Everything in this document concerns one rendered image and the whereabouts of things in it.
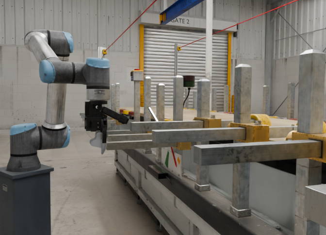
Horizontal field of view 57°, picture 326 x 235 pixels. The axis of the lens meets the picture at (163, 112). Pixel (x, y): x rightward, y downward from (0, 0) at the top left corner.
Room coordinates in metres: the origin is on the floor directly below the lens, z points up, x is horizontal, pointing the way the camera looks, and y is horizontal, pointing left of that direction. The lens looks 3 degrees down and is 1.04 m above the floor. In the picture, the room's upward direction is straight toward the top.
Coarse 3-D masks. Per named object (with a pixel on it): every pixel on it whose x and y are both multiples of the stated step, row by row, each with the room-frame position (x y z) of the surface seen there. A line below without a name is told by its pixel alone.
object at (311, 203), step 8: (312, 192) 0.27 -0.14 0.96; (320, 192) 0.26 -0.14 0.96; (312, 200) 0.27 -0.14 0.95; (320, 200) 0.26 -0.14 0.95; (304, 208) 0.28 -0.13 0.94; (312, 208) 0.27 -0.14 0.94; (320, 208) 0.26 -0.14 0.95; (304, 216) 0.28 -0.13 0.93; (312, 216) 0.27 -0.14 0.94; (320, 216) 0.26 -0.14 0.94; (320, 224) 0.26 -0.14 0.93
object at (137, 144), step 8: (112, 144) 1.19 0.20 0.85; (120, 144) 1.20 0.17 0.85; (128, 144) 1.21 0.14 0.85; (136, 144) 1.22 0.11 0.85; (144, 144) 1.23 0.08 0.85; (152, 144) 1.24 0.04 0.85; (160, 144) 1.26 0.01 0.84; (168, 144) 1.27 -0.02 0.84; (176, 144) 1.28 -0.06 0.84; (192, 144) 1.30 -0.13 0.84
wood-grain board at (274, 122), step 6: (126, 108) 3.64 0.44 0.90; (132, 108) 3.65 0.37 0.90; (168, 108) 3.72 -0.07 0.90; (168, 114) 2.47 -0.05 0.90; (186, 114) 2.49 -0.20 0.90; (192, 114) 2.49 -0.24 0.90; (210, 114) 2.51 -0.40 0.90; (216, 114) 2.51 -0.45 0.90; (222, 114) 2.52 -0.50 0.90; (228, 114) 2.52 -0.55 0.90; (186, 120) 1.82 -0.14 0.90; (276, 120) 1.86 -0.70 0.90; (282, 120) 1.87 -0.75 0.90; (288, 120) 1.87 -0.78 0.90; (294, 120) 1.87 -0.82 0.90; (270, 138) 1.04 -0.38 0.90; (276, 138) 1.04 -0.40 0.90; (282, 138) 1.05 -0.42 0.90
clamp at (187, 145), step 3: (177, 144) 1.28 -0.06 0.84; (180, 144) 1.25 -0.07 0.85; (183, 144) 1.25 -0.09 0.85; (186, 144) 1.26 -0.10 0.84; (189, 144) 1.26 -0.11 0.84; (174, 147) 1.31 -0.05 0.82; (177, 147) 1.28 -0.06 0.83; (180, 147) 1.25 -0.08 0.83; (183, 147) 1.25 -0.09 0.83; (186, 147) 1.26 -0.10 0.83; (189, 147) 1.26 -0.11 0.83; (180, 150) 1.25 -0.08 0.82
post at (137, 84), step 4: (136, 84) 2.04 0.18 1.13; (136, 88) 2.04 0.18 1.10; (136, 92) 2.04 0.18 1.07; (136, 96) 2.04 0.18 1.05; (136, 100) 2.04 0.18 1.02; (136, 104) 2.04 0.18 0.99; (136, 108) 2.04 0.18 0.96; (136, 112) 2.04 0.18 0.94; (136, 116) 2.04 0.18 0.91; (136, 120) 2.04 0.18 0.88
